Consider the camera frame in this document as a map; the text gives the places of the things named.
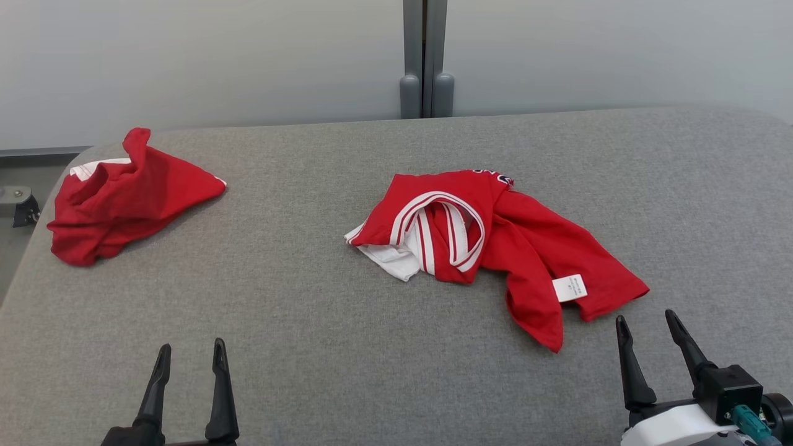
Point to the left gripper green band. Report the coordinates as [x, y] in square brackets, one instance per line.
[133, 437]

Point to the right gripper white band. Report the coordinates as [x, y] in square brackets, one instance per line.
[675, 427]

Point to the red garment with white stripes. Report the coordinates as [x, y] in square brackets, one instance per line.
[526, 248]

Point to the plain red garment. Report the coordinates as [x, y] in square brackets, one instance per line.
[124, 204]

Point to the silver metal plate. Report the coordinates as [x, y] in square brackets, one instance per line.
[12, 195]

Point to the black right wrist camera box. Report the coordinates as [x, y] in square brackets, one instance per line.
[734, 387]

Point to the black metal bracket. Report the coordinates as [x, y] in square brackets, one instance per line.
[28, 214]

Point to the grey wall skirting strip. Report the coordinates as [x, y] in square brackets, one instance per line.
[43, 151]

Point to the grey partition post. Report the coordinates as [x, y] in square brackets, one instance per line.
[438, 62]
[412, 62]

